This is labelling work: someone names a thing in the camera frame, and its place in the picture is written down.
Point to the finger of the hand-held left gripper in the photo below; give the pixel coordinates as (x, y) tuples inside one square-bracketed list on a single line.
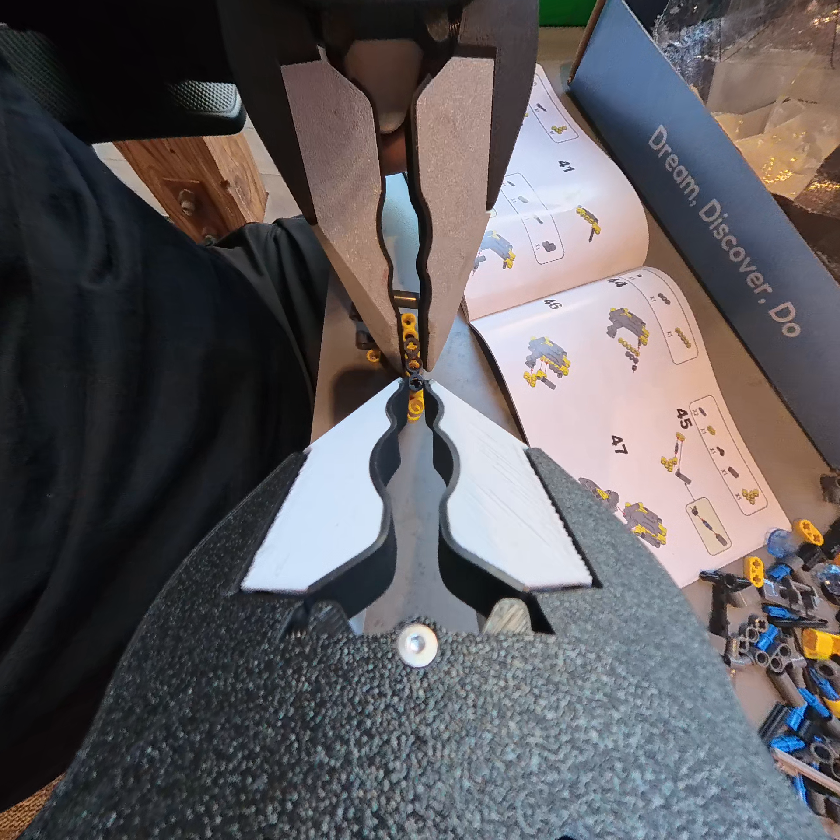
[(453, 164), (334, 151)]

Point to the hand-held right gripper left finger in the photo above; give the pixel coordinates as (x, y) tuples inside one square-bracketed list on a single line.
[(321, 518)]

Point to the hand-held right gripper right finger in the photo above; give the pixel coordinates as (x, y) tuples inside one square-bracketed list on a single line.
[(512, 518)]

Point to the yellow five-hole brick beam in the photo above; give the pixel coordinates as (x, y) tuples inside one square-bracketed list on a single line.
[(415, 407), (410, 341)]

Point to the grey yellow brick assembly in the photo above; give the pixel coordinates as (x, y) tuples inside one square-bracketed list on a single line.
[(366, 338)]

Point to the grey desk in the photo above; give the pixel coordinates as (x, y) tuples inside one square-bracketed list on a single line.
[(472, 367)]

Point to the wooden panel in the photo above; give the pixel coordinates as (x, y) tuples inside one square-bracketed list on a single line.
[(197, 177)]

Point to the green object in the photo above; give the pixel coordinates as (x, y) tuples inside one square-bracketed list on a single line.
[(564, 12)]

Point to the open instruction booklet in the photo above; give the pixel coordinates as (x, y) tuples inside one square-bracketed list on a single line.
[(623, 361)]

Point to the person's dark clothing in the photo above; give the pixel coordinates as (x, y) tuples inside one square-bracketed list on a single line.
[(131, 394)]

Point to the dark blue cardboard box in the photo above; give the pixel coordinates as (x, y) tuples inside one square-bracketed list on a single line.
[(709, 197)]

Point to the pile of loose brick pieces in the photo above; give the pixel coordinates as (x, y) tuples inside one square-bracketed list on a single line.
[(787, 656)]

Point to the clear plastic bags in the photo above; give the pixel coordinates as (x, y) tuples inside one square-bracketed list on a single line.
[(787, 98)]

